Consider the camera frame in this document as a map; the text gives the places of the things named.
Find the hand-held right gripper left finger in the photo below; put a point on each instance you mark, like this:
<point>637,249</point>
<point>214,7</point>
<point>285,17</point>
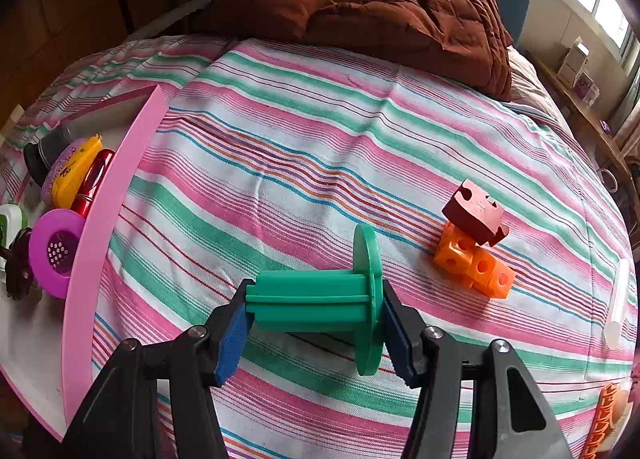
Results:
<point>232,339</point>

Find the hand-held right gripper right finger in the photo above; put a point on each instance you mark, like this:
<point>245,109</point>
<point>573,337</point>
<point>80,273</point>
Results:
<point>400,344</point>

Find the green plastic spool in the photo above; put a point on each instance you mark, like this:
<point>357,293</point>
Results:
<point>310,304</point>

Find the pink tray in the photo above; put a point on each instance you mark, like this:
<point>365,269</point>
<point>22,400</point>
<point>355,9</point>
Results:
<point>125,169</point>

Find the purple plastic strainer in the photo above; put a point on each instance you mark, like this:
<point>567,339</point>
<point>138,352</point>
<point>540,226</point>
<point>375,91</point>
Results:
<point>42,259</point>

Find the glossy red case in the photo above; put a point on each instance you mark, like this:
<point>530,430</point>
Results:
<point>97,174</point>

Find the dark brown fluted mold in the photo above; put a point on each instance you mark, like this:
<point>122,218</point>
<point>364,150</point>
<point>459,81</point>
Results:
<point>20,269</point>

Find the yellow plastic box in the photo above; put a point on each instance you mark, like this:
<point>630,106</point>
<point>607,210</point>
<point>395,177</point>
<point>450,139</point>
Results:
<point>75,179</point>

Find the orange linked cubes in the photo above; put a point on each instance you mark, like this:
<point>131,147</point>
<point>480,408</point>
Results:
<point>495,279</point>

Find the dark red puzzle block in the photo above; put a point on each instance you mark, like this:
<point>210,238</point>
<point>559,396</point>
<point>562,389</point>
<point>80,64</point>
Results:
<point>475,211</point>

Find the striped bedsheet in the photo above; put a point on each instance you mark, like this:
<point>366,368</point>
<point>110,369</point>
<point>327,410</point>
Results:
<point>310,164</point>

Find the orange plastic rack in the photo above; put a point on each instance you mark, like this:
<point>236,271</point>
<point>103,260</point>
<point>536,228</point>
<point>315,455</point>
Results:
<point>605,419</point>

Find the translucent white tube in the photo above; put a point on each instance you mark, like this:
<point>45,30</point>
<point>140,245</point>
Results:
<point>617,304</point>

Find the peach suction cup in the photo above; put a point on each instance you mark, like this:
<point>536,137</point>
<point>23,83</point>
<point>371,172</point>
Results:
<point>622,401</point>

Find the white and green case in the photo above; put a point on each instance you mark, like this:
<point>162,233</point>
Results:
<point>12,219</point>

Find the grey cup with black base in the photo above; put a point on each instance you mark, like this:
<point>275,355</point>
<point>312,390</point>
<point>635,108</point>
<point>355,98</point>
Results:
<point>55,144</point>

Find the wooden shelf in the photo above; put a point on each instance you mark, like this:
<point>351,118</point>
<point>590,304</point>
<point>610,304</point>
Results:
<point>590,124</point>

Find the pale pillow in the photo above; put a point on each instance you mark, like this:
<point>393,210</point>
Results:
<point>525,81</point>

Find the purple box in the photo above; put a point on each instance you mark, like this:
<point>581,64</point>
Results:
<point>585,88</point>

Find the brown quilt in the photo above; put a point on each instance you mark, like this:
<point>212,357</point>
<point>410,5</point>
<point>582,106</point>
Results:
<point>400,24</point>

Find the white box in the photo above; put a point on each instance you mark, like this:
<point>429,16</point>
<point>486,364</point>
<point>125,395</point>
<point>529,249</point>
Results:
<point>574,61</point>

